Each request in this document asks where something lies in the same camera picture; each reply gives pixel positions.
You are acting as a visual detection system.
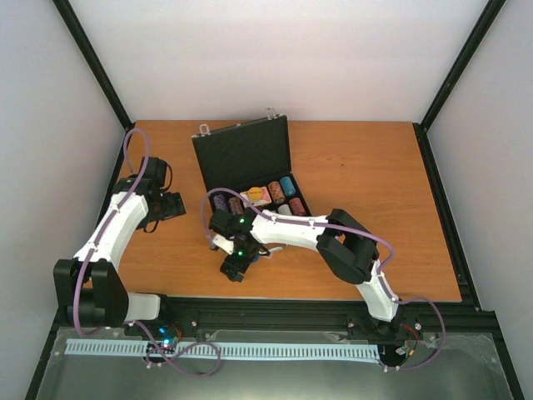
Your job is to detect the blue poker chip stack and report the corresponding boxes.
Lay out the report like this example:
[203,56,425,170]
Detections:
[279,176,296,197]

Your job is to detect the black aluminium frame rail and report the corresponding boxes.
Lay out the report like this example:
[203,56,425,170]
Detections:
[48,120,501,347]

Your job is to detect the left controller board green LED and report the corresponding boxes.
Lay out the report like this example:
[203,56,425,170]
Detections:
[148,322,183,355]

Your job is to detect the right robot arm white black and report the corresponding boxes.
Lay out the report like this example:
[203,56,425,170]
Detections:
[208,207,397,323]

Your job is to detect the white poker chip stack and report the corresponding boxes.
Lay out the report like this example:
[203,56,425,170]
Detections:
[277,204,292,216]

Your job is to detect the right controller board wires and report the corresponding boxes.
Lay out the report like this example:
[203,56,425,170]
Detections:
[381,322,422,368]

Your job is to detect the black poker set case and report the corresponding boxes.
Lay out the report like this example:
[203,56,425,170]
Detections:
[192,107,311,216]

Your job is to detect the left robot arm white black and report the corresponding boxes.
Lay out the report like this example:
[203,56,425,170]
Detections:
[53,157,186,336]

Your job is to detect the red poker chip stack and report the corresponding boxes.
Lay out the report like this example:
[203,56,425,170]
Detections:
[289,197,306,217]

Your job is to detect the yellow dealer button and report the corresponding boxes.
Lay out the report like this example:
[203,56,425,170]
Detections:
[247,187,263,203]

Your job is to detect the light blue slotted cable duct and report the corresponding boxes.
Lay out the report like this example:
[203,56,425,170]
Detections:
[64,338,380,363]

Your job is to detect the red playing card deck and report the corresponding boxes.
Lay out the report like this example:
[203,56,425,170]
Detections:
[240,187,271,208]

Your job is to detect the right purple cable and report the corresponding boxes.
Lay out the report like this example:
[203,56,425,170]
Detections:
[200,187,446,373]

